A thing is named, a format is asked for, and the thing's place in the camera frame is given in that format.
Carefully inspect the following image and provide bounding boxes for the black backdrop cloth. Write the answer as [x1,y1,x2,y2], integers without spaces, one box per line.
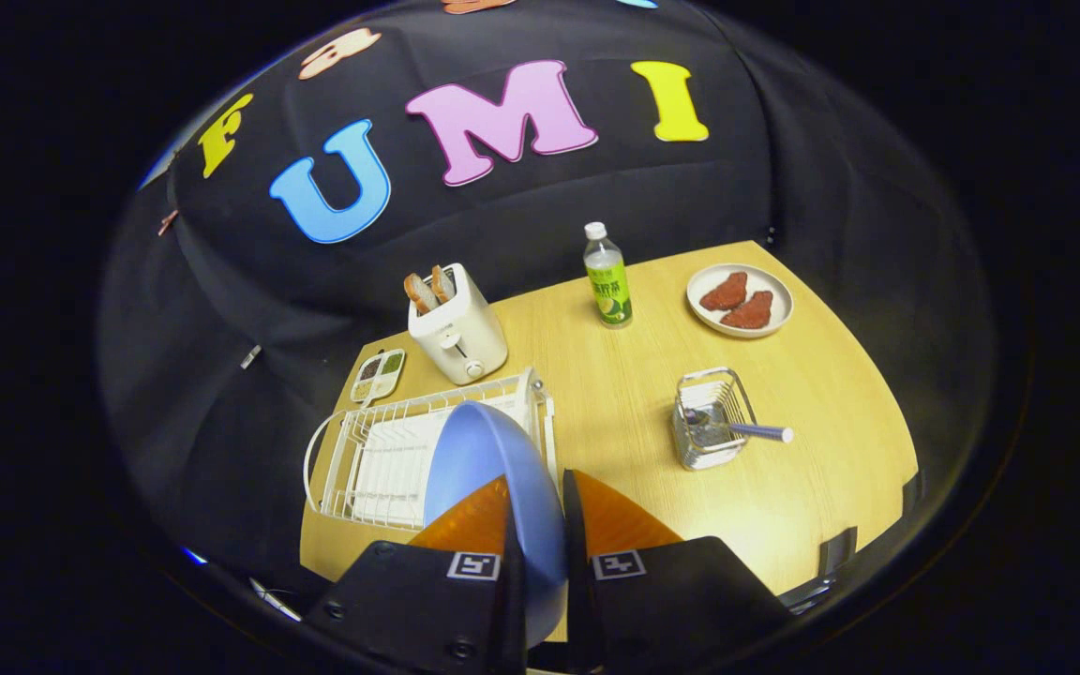
[99,0,997,601]

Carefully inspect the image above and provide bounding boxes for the green tea bottle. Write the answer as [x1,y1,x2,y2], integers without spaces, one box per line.
[583,221,634,329]

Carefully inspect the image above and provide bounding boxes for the black bracket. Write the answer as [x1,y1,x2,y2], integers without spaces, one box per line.
[817,526,860,578]

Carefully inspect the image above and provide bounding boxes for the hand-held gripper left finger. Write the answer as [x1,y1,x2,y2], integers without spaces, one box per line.
[304,474,530,675]

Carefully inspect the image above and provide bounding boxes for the blue plate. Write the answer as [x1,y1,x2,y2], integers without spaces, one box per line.
[423,400,569,648]

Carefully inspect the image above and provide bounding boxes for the metal wire basket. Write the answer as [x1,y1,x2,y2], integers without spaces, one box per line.
[671,367,758,472]

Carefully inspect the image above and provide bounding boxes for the white wire dish rack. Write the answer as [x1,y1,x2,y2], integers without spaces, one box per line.
[303,367,560,532]

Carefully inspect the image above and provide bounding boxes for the white divided seasoning tray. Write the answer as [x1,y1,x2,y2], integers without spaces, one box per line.
[350,348,407,405]

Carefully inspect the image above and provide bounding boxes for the cream dish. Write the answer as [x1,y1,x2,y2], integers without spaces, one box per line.
[686,262,795,339]

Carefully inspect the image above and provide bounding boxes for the spoon with lavender handle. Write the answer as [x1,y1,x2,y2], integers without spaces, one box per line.
[685,408,795,447]

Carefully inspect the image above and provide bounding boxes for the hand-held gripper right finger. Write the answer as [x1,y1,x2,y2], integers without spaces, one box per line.
[562,468,796,675]

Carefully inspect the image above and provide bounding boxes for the white toaster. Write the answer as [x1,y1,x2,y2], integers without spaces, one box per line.
[407,262,510,386]

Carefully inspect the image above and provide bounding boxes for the red meat slice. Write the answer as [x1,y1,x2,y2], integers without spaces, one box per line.
[720,291,774,330]
[699,271,749,312]

